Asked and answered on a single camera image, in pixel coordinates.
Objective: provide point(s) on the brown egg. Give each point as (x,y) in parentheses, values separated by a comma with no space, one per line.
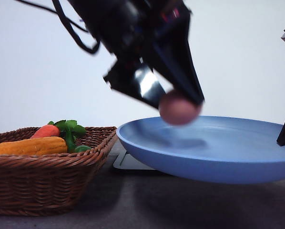
(177,111)

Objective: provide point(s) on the orange toy carrot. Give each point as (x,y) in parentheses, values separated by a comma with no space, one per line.
(46,131)

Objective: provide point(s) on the black gripper centre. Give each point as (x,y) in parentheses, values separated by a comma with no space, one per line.
(130,29)

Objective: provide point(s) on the black tray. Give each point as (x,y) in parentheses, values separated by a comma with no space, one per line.
(127,161)

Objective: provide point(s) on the green toy vegetable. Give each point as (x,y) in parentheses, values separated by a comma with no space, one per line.
(82,148)

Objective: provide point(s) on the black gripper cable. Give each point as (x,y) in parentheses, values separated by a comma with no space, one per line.
(70,24)

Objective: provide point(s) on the yellow toy corn cob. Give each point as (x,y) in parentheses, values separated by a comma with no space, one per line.
(49,145)

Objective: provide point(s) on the blue plate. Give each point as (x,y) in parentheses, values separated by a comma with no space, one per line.
(213,149)

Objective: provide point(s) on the brown wicker basket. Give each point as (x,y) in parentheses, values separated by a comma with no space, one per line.
(51,184)

